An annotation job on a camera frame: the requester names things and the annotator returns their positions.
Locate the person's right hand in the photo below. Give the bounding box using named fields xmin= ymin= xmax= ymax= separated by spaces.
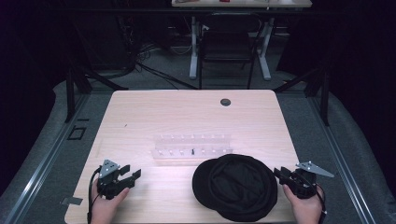
xmin=282 ymin=183 xmax=325 ymax=224

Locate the grey tape piece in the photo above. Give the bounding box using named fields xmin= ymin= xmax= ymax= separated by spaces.
xmin=60 ymin=196 xmax=84 ymax=206

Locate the aluminium floor rail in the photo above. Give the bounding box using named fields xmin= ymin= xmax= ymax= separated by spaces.
xmin=307 ymin=94 xmax=379 ymax=224
xmin=3 ymin=92 xmax=92 ymax=224

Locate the white-legged desk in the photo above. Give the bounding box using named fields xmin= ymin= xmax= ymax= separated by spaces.
xmin=171 ymin=0 xmax=313 ymax=81

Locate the black hat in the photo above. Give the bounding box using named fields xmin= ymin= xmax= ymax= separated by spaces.
xmin=191 ymin=153 xmax=279 ymax=223

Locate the person's left hand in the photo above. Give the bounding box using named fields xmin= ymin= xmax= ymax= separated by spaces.
xmin=90 ymin=186 xmax=131 ymax=224

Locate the black metal frame stand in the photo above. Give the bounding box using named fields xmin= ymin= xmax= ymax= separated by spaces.
xmin=64 ymin=63 xmax=129 ymax=123
xmin=273 ymin=66 xmax=331 ymax=127

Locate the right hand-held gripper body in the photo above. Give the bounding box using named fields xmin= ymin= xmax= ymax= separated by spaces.
xmin=287 ymin=161 xmax=335 ymax=200

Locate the black chair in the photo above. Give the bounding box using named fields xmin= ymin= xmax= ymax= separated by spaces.
xmin=198 ymin=12 xmax=263 ymax=91

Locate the black cable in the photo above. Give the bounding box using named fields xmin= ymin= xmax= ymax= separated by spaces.
xmin=315 ymin=182 xmax=329 ymax=224
xmin=87 ymin=167 xmax=103 ymax=224

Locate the clear acrylic peg rack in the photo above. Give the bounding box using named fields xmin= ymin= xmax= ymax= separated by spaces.
xmin=150 ymin=133 xmax=234 ymax=161

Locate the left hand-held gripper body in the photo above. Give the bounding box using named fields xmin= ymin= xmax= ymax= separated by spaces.
xmin=96 ymin=159 xmax=126 ymax=201

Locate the bundle of floor cables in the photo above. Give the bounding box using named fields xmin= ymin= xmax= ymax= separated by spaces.
xmin=134 ymin=43 xmax=200 ymax=91

